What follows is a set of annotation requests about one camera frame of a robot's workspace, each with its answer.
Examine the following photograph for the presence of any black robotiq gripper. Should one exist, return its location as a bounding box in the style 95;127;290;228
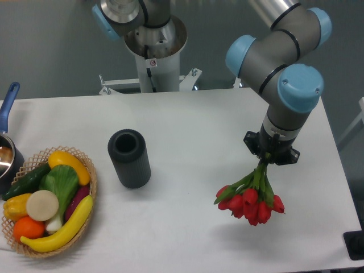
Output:
243;127;300;166

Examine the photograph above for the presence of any red tulip bouquet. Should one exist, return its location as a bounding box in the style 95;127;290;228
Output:
214;153;285;226

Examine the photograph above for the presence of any dark grey ribbed vase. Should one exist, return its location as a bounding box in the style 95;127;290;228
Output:
107;129;151;189

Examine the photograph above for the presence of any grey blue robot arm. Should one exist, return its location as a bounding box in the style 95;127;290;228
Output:
92;1;332;165

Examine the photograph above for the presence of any black device at edge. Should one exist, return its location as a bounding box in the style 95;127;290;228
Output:
343;230;363;260

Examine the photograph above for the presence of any purple sweet potato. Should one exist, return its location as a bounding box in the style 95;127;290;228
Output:
64;185;89;222

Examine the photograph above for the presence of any green bok choy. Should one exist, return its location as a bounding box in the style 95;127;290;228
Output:
39;165;78;234

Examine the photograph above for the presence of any yellow squash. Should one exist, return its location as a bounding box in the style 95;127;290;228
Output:
48;150;90;186

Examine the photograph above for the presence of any yellow banana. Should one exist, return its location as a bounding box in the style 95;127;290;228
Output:
20;195;93;253

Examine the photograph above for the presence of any beige round disc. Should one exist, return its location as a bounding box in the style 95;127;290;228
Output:
26;190;59;222

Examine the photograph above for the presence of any green cucumber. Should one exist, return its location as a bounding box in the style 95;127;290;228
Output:
2;163;51;201

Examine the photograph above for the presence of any orange fruit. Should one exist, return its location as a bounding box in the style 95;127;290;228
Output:
13;216;45;243

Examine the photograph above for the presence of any yellow bell pepper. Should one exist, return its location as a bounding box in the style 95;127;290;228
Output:
3;193;32;222

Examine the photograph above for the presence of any white frame at right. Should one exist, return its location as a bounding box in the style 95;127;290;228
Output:
337;97;363;151

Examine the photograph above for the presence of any blue handled saucepan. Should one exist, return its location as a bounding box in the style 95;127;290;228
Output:
1;82;24;194

